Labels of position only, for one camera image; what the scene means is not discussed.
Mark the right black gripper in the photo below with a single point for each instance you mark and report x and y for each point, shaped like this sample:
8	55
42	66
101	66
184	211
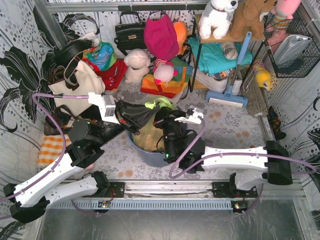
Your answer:
165	120

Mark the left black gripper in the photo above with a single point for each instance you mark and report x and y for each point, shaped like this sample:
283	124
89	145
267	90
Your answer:
122	118

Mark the green trash bag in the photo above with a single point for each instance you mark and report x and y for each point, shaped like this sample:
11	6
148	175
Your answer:
150	137

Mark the blue trash bin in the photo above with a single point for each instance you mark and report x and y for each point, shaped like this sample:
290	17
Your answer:
153	159

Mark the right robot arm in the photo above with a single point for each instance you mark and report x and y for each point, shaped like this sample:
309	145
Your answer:
185	149

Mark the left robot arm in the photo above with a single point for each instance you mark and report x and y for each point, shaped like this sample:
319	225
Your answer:
32	198

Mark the cream canvas tote bag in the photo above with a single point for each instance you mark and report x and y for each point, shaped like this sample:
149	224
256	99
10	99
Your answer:
87	82

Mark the colorful patterned bag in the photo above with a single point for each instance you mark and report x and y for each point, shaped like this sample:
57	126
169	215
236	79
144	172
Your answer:
100	57

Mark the brown patterned bag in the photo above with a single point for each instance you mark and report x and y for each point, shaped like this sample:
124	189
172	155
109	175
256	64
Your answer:
63	118

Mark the rainbow striped cloth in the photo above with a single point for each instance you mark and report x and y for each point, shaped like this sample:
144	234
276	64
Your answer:
171	88

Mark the red cloth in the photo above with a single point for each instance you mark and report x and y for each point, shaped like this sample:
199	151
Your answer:
113	76

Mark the pink white plush toy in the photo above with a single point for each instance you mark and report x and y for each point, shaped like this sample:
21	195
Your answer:
163	71

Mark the cream plush sheep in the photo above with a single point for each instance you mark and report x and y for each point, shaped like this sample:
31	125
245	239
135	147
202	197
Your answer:
137	62

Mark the blue floor sweeper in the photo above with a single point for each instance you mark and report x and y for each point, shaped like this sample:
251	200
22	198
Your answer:
227	97

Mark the teal folded cloth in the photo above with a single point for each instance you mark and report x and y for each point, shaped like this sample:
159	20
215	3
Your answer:
212	59

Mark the black leather handbag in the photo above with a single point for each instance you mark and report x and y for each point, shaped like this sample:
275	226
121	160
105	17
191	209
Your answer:
130	36

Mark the wooden metal shelf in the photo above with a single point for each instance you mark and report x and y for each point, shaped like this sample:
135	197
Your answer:
225	37

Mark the orange checkered towel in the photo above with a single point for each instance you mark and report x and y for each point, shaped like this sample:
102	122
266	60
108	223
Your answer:
50	150

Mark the orange plush toy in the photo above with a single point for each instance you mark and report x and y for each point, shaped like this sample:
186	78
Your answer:
181	33

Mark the grey sneaker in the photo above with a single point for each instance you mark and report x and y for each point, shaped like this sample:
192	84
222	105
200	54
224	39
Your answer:
229	50

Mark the metal pole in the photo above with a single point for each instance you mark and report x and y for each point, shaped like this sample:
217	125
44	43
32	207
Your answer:
265	133

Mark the yellow plush duck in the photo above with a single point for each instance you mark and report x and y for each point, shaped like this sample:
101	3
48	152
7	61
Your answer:
262	76

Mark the white plush dog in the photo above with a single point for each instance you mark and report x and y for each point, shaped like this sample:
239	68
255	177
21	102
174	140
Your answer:
216	18

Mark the brown teddy bear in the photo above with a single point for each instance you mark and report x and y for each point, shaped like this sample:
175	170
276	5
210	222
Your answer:
247	16

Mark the silver foil pouch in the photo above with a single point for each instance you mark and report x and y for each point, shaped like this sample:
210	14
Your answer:
291	48

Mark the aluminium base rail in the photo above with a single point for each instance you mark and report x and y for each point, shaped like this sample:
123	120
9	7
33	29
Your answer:
179	195

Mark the black wire basket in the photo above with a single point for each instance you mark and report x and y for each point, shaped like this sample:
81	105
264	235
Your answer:
304	64

